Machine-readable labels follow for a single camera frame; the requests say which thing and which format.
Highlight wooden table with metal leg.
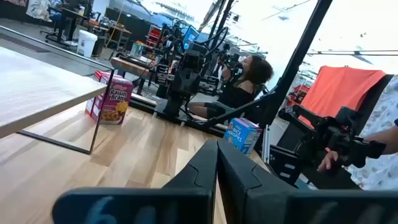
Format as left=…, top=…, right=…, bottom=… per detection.
left=0, top=25, right=115, bottom=156

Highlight wooden workbench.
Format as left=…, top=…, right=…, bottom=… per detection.
left=110, top=57, right=156, bottom=78

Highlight purple Raisin Bran cereal box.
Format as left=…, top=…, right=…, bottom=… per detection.
left=90, top=74, right=134, bottom=126

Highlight office chair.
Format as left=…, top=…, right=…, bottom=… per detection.
left=39, top=6, right=72, bottom=47

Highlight person's hand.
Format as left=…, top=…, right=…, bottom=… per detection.
left=317, top=150, right=340, bottom=174

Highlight white plastic bucket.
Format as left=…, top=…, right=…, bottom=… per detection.
left=76, top=29, right=98, bottom=58

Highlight patterned hanging cloth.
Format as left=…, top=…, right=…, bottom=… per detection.
left=25, top=0, right=62, bottom=22

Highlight blue lit monitor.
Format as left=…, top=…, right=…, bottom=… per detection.
left=182, top=26, right=201, bottom=50

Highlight blue Rice Krispies cereal box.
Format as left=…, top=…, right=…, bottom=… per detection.
left=223, top=117, right=264, bottom=156

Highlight person's forearm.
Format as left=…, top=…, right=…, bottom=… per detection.
left=362, top=123, right=398, bottom=156

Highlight orange cloth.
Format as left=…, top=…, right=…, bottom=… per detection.
left=297, top=65, right=387, bottom=129

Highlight red parts bin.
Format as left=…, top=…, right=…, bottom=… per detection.
left=145, top=25, right=162, bottom=47

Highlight person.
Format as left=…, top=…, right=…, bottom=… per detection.
left=188, top=55, right=275, bottom=119
left=317, top=74, right=398, bottom=191

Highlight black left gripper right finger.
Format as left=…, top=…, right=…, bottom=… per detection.
left=216, top=138, right=398, bottom=224

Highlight red cereal box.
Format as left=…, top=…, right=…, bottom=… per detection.
left=85, top=70, right=109, bottom=116

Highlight silver aluminium bracket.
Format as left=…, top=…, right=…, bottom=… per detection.
left=261, top=124, right=272, bottom=164

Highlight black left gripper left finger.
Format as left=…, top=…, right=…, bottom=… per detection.
left=52, top=139, right=219, bottom=224

